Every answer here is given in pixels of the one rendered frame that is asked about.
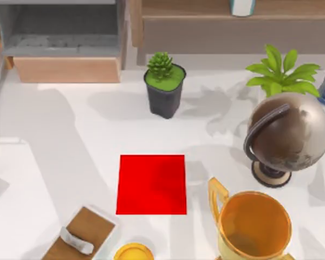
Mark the white and teal can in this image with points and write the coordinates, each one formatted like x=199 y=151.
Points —
x=242 y=7

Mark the gold trophy cup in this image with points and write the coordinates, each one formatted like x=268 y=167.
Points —
x=253 y=224

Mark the yellow round cup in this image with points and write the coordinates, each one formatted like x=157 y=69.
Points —
x=134 y=252

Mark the wooden tissue box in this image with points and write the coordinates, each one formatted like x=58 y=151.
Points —
x=81 y=235

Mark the pale wooden drawer front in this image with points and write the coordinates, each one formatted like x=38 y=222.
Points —
x=66 y=69

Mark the pulled-out wooden drawer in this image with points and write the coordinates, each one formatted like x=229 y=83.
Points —
x=62 y=32

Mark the wooden open shelf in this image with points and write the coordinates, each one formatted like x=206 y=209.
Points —
x=233 y=29

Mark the brown globe on stand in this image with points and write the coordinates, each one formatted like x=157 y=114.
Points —
x=289 y=135

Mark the flat red square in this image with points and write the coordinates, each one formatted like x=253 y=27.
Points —
x=151 y=184

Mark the leafy green plant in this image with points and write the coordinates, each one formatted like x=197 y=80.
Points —
x=283 y=74

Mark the black pot with green plant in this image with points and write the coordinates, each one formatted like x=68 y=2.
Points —
x=165 y=92

